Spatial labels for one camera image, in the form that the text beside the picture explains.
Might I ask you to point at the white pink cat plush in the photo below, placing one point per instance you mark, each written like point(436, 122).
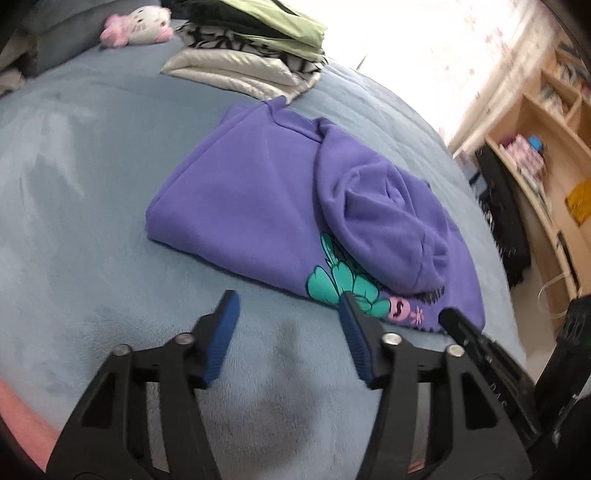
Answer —
point(145, 25)

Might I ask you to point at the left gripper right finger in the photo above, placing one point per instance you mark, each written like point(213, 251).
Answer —
point(437, 417)

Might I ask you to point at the grey-blue bed blanket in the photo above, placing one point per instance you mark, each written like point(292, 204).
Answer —
point(84, 148)

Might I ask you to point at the white folded garment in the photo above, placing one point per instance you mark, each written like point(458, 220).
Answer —
point(240, 74)

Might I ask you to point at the black white hanging clothes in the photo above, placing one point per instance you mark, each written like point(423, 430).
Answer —
point(495, 195)

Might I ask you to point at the yellow cloth on shelf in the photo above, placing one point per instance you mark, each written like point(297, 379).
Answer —
point(578, 202)

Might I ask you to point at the green black folded jacket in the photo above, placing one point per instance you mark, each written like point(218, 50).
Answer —
point(261, 21)

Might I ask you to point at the purple zip hoodie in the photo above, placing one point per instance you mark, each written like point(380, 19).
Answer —
point(301, 205)

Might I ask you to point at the black white patterned garment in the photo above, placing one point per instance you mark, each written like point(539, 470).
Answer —
point(203, 37)

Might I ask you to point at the pink storage boxes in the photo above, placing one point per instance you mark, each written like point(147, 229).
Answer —
point(526, 155)

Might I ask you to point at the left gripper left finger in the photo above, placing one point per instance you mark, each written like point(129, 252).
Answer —
point(139, 417)

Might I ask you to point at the wooden bookshelf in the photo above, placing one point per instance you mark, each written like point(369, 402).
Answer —
point(554, 106)

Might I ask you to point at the grey-blue pillow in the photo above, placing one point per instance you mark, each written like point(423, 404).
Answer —
point(60, 30)

